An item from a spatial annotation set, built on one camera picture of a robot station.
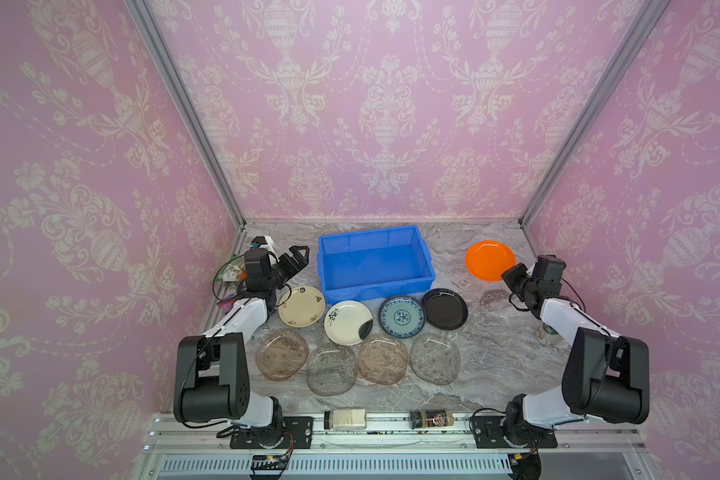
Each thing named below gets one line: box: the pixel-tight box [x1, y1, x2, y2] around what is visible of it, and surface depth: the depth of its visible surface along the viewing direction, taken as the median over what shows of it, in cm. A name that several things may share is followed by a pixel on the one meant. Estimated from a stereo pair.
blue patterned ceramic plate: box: [378, 295, 426, 339], surface depth 96 cm
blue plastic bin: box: [317, 225, 436, 305], surface depth 111 cm
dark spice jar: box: [409, 410, 455, 429], surface depth 75 cm
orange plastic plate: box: [465, 240, 517, 282], surface depth 97 cm
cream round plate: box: [277, 286, 326, 328], surface depth 98 cm
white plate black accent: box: [324, 300, 373, 347], surface depth 95 cm
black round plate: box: [421, 288, 469, 331], surface depth 96 cm
